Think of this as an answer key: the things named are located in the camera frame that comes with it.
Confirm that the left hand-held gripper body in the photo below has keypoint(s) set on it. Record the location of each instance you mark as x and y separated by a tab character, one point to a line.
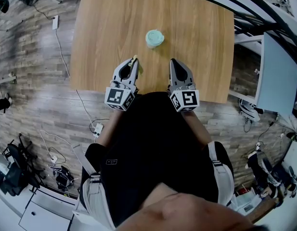
114	96

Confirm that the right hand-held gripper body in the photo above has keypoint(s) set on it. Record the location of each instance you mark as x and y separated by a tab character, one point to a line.
189	98

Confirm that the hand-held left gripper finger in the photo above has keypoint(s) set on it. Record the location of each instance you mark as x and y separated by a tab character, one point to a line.
115	72
136	77

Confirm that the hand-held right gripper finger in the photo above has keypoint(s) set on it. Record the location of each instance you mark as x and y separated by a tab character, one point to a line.
172	74
188	77

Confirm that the yellow cloth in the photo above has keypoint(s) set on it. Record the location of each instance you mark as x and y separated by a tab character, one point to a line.
134	58

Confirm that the person's right forearm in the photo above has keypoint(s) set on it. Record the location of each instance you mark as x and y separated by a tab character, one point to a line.
197	131

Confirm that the person's left forearm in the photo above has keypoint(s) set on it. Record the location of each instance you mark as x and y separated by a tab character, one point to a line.
109	129

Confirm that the white power strip black plugs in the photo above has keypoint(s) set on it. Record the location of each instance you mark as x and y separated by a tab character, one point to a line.
98	129

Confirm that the person's black shirt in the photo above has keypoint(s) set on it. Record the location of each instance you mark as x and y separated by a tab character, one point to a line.
153	148

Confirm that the long white power strip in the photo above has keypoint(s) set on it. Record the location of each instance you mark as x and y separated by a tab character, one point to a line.
55	22

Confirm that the light blue desk panel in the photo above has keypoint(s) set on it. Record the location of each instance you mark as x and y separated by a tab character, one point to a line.
278	76

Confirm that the black bag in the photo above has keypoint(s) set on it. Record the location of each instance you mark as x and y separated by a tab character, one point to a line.
62	178

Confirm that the wooden table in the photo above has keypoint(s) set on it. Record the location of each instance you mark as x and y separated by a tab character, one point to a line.
271	20

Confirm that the person's chin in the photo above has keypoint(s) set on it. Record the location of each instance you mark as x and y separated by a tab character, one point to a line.
184	213

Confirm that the black office chair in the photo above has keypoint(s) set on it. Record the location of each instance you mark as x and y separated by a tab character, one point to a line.
14	177

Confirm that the white cabinet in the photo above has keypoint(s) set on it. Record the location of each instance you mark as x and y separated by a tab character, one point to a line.
42	213

